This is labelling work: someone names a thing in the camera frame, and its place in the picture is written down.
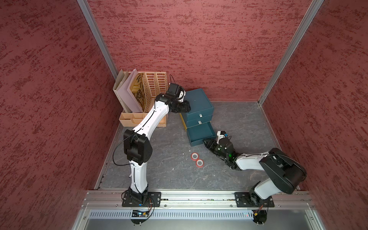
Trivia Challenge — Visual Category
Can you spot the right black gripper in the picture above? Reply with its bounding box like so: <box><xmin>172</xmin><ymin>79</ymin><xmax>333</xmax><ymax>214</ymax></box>
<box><xmin>202</xmin><ymin>138</ymin><xmax>228</xmax><ymax>160</ymax></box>

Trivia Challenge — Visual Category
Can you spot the teal drawer cabinet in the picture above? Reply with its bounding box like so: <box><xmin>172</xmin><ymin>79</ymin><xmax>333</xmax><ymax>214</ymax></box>
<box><xmin>180</xmin><ymin>88</ymin><xmax>216</xmax><ymax>147</ymax></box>

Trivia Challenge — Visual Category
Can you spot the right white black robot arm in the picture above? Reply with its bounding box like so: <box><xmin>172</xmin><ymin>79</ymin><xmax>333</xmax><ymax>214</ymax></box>
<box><xmin>203</xmin><ymin>134</ymin><xmax>307</xmax><ymax>207</ymax></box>

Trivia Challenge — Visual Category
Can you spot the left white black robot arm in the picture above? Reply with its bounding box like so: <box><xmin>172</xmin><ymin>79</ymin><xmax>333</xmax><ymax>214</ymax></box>
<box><xmin>123</xmin><ymin>83</ymin><xmax>191</xmax><ymax>205</ymax></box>

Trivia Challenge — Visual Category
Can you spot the beige plastic file organizer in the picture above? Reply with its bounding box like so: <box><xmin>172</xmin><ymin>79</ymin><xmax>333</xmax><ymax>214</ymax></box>
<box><xmin>119</xmin><ymin>71</ymin><xmax>169</xmax><ymax>127</ymax></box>

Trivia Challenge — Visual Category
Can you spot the yellow patterned book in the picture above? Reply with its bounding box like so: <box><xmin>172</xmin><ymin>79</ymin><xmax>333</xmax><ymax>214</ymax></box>
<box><xmin>129</xmin><ymin>73</ymin><xmax>147</xmax><ymax>112</ymax></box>

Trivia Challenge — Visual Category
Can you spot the pink folder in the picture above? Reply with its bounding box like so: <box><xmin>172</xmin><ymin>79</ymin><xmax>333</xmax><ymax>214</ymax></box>
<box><xmin>117</xmin><ymin>69</ymin><xmax>143</xmax><ymax>113</ymax></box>

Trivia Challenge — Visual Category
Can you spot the beige folder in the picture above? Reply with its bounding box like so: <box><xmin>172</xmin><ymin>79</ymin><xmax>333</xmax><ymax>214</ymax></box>
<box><xmin>113</xmin><ymin>70</ymin><xmax>131</xmax><ymax>113</ymax></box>

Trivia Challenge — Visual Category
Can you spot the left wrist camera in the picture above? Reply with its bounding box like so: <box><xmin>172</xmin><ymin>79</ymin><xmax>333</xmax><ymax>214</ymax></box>
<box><xmin>178</xmin><ymin>89</ymin><xmax>186</xmax><ymax>102</ymax></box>

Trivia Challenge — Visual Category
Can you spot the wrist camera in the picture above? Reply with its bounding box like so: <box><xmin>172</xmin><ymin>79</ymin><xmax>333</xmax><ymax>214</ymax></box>
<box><xmin>178</xmin><ymin>89</ymin><xmax>186</xmax><ymax>102</ymax></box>
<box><xmin>217</xmin><ymin>131</ymin><xmax>228</xmax><ymax>142</ymax></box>

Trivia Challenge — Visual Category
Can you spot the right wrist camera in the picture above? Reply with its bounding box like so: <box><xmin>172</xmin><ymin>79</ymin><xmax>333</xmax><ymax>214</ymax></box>
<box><xmin>217</xmin><ymin>131</ymin><xmax>228</xmax><ymax>142</ymax></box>

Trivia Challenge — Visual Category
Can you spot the aluminium front rail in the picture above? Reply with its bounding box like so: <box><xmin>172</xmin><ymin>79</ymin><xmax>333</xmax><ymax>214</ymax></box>
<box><xmin>81</xmin><ymin>189</ymin><xmax>316</xmax><ymax>210</ymax></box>

